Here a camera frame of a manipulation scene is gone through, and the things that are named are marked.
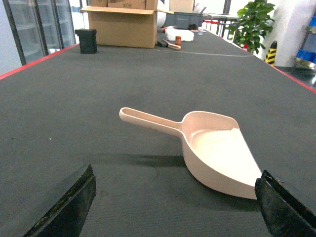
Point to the small orange can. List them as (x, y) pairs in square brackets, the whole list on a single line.
[(178, 40)]

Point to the black plastic block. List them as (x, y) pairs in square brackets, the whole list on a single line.
[(87, 40)]

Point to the yellow black striped bollard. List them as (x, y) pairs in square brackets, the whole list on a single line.
[(271, 55)]

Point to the green potted plant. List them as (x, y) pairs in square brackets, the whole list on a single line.
[(253, 25)]

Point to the glass door cabinet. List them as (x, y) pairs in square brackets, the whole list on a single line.
[(40, 27)]

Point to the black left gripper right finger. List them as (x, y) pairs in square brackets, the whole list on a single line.
[(287, 211)]

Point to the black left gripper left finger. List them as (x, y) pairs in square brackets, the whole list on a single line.
[(66, 206)]

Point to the large cardboard box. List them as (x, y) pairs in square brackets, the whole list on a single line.
[(126, 27)]

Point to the grey plastic crate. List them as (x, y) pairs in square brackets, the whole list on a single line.
[(182, 20)]

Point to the beige plastic scoop tray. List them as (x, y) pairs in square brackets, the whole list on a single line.
[(214, 149)]

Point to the white foam block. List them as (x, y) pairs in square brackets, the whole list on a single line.
[(186, 35)]

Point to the wooden handled brush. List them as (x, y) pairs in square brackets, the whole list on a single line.
[(165, 43)]

